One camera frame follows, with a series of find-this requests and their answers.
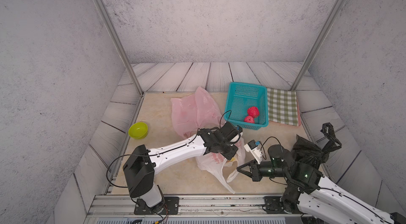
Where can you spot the green plastic bowl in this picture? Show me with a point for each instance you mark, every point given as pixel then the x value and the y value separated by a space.
pixel 139 130

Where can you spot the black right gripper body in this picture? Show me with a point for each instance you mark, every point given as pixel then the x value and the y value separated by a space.
pixel 266 169

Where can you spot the pink plastic bag apple print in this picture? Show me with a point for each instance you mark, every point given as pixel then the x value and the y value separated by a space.
pixel 198 110

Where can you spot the right aluminium frame post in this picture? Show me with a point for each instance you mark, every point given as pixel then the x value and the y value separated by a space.
pixel 329 22

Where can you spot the pink white striped bag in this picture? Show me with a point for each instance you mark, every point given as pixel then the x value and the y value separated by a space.
pixel 214 164

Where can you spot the teal plastic perforated basket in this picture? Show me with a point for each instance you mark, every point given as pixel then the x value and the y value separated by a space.
pixel 241 97

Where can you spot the green white checkered cloth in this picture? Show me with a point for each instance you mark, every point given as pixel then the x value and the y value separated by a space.
pixel 283 107

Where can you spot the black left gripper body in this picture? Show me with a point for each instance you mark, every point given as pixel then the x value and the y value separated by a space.
pixel 227 149

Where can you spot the aluminium frame post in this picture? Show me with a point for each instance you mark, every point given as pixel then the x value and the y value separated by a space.
pixel 329 22
pixel 102 10

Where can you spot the black plastic bag knotted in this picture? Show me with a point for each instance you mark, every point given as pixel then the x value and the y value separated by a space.
pixel 310 153

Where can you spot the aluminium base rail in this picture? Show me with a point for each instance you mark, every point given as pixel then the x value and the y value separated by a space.
pixel 198 209

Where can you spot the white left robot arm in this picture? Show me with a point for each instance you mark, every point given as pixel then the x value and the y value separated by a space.
pixel 143 164

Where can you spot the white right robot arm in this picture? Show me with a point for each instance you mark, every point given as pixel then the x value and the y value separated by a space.
pixel 307 190

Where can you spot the red apple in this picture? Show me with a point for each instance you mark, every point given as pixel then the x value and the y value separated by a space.
pixel 249 119
pixel 253 112

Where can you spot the left aluminium frame post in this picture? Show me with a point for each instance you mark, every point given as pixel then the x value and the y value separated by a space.
pixel 102 10

